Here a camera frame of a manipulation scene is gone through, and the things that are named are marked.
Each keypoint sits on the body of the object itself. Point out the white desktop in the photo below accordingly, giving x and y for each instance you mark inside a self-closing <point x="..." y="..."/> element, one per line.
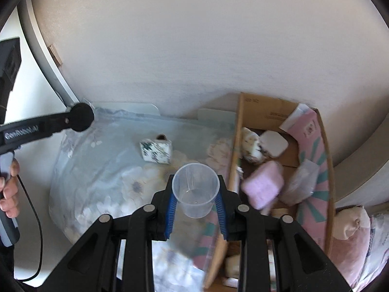
<point x="142" y="108"/>

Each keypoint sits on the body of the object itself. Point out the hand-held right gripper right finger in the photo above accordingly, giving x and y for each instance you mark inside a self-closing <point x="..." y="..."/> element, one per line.
<point x="221" y="216"/>

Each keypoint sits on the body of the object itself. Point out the light blue floral cloth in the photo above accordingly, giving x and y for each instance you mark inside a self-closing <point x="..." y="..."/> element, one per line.
<point x="100" y="170"/>

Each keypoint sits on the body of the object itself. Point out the beige round object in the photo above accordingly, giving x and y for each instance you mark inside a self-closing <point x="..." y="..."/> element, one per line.
<point x="232" y="266"/>

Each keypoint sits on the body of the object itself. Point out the small floral patterned box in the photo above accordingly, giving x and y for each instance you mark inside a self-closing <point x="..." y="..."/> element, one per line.
<point x="156" y="152"/>

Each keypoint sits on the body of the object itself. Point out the white vertical post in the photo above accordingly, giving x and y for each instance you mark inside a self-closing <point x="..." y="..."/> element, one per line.
<point x="45" y="57"/>

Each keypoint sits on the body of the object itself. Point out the white plastic case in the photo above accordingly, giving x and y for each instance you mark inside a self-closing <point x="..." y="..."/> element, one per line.
<point x="273" y="143"/>

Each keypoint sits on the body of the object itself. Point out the beige wall tag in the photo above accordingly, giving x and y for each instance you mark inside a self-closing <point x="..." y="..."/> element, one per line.
<point x="55" y="54"/>

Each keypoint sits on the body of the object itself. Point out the white speckled rolled cloth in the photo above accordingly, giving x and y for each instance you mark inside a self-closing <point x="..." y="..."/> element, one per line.
<point x="250" y="143"/>

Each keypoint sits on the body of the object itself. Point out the clear plastic measuring cup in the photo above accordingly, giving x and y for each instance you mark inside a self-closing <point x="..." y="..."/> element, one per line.
<point x="194" y="200"/>

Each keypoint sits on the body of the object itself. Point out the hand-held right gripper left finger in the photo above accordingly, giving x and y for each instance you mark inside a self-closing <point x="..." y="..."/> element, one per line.
<point x="170" y="219"/>

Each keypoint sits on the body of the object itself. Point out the clear plastic bag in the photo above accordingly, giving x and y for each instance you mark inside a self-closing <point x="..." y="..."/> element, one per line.
<point x="299" y="185"/>

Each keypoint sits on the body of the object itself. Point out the pink pillow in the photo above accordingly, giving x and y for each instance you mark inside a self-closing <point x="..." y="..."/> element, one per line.
<point x="349" y="258"/>

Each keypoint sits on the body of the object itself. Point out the cardboard box pink teal print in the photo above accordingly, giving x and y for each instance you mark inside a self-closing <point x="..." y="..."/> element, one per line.
<point x="258" y="109"/>

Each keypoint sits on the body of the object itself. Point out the floral blanket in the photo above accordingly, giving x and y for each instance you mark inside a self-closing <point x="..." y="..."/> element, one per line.
<point x="376" y="249"/>

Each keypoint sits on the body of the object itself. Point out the small brown object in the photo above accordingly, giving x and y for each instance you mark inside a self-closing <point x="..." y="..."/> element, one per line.
<point x="161" y="136"/>

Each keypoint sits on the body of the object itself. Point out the person's left hand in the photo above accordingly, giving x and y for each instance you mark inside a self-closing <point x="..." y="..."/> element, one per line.
<point x="10" y="193"/>

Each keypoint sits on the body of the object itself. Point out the beige pink plush toy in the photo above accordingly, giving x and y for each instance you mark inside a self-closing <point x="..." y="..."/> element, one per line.
<point x="349" y="222"/>

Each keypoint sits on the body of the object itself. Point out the pink lilac towel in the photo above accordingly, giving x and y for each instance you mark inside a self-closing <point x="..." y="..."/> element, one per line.
<point x="263" y="187"/>

